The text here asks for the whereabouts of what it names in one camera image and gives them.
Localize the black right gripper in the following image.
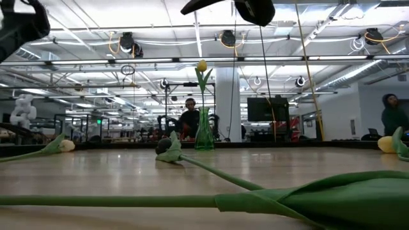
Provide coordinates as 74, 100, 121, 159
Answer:
180, 0, 237, 15

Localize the yellow artificial tulip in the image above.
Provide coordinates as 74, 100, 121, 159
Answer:
376, 126, 409, 162
194, 59, 214, 111

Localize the dark maroon artificial tulip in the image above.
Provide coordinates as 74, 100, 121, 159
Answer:
155, 130, 266, 192

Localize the peach artificial tulip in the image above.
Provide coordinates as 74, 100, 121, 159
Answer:
0, 133, 76, 163

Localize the large foreground green tulip stem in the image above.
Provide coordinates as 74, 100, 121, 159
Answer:
0, 170, 409, 230

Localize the green glass vase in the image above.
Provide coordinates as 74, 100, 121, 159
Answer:
194, 106, 215, 151

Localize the white square pillar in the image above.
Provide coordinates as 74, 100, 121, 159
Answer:
215, 66, 243, 143

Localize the black monitor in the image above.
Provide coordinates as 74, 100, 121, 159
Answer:
246, 95, 290, 123

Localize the red printed panel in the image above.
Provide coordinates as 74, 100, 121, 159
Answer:
287, 116, 302, 141

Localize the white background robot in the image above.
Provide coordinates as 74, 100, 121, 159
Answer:
9, 93, 38, 135

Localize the black office chair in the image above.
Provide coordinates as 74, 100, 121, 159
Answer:
360, 128, 389, 142

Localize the black hanging cable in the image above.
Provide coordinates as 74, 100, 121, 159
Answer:
258, 24, 278, 143
227, 0, 237, 142

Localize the black table edge rail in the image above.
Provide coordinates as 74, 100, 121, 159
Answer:
0, 140, 409, 158

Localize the yellow hanging cable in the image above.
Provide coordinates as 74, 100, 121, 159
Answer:
293, 0, 325, 142

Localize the silver ventilation duct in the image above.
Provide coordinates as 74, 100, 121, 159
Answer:
314, 47, 409, 93

